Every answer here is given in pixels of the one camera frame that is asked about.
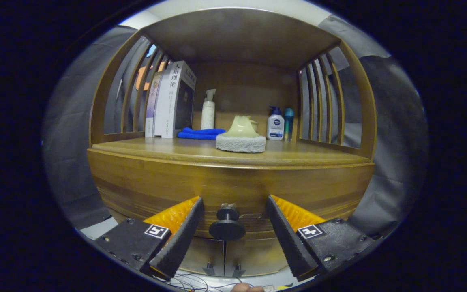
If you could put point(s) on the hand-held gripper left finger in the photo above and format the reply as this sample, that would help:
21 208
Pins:
181 239

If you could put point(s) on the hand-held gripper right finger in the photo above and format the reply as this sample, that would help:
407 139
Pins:
290 239

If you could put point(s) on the black round drawer knob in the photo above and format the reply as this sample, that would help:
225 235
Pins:
227 230

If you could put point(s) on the wooden drawer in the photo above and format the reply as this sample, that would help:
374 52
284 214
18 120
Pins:
233 182

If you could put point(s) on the wooden countertop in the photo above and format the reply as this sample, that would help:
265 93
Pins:
176 148

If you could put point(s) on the wooden cabinet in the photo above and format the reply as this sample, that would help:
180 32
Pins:
241 85

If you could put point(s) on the blue cloth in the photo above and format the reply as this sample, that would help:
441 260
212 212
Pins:
201 134

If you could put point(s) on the white lotion bottle blue cap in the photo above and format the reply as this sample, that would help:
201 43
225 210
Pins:
275 128

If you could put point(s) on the teal bottle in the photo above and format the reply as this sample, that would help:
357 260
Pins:
289 121

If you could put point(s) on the white pump bottle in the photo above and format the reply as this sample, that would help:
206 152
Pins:
208 117

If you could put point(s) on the thick book with portrait cover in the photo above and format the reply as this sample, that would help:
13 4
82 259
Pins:
183 101

